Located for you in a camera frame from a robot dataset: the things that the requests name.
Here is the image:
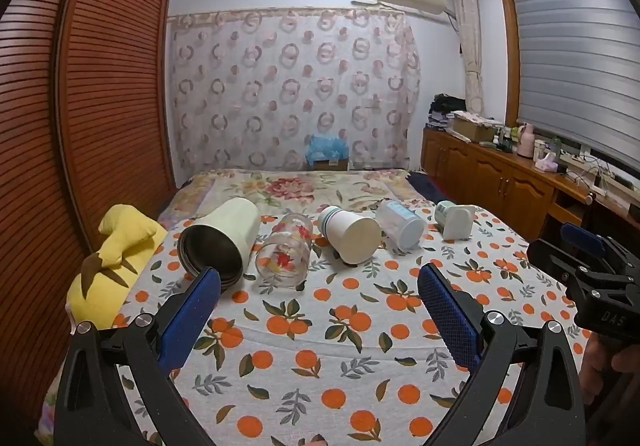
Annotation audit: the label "yellow plush toy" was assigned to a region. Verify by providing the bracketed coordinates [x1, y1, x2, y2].
[66, 204, 169, 330]

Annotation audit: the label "beige tied window curtain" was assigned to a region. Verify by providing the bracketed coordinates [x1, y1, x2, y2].
[448, 0, 484, 115]

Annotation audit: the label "orange fruit print blanket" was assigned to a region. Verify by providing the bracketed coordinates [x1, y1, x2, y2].
[44, 205, 593, 446]

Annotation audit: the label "white power strip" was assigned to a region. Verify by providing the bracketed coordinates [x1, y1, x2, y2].
[559, 150, 610, 188]

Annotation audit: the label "blue plastic bag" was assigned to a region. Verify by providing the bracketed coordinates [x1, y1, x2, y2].
[305, 133, 350, 162]

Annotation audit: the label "wooden louvred wardrobe door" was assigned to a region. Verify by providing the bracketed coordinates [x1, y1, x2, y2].
[54, 0, 178, 249]
[0, 0, 97, 429]

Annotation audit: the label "wooden sideboard cabinet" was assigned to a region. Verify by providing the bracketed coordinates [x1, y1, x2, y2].
[421, 126, 640, 249]

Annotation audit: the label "floral bedsheet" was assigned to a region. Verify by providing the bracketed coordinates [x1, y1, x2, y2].
[159, 168, 432, 229]

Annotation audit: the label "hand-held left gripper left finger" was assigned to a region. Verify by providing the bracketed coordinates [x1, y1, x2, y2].
[56, 267, 221, 446]

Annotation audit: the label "white mug with handle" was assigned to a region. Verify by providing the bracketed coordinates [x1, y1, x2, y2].
[433, 200, 475, 241]

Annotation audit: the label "clear glass cup floral print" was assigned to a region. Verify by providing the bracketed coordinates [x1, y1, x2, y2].
[254, 212, 315, 288]

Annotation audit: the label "pile of folded clothes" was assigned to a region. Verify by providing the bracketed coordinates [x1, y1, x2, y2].
[428, 94, 469, 132]

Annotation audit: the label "grey window blind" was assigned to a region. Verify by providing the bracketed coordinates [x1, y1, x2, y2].
[509, 0, 640, 173]

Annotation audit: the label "pink thermos jug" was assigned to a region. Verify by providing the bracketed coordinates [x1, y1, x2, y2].
[517, 123, 535, 158]

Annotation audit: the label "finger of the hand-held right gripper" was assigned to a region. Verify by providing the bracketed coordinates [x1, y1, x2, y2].
[560, 223, 609, 259]
[526, 238, 583, 286]

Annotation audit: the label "person's right hand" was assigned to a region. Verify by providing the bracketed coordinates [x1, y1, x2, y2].
[581, 333, 632, 414]

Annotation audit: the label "dark blue cloth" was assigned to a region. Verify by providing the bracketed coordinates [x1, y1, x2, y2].
[406, 170, 442, 203]

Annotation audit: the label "clear plastic cup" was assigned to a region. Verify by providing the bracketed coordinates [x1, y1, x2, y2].
[374, 199, 427, 250]

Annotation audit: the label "white paper cup teal stripes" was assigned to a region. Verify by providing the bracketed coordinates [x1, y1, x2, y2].
[317, 205, 382, 265]

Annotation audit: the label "brown cardboard box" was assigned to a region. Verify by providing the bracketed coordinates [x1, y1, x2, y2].
[452, 116, 497, 143]

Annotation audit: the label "circle print curtain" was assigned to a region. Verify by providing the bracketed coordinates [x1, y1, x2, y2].
[167, 8, 422, 173]

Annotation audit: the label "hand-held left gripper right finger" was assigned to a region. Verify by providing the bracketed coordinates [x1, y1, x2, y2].
[417, 263, 586, 446]

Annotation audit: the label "cream steel tumbler cup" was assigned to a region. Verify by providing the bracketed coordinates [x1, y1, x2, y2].
[177, 197, 261, 290]

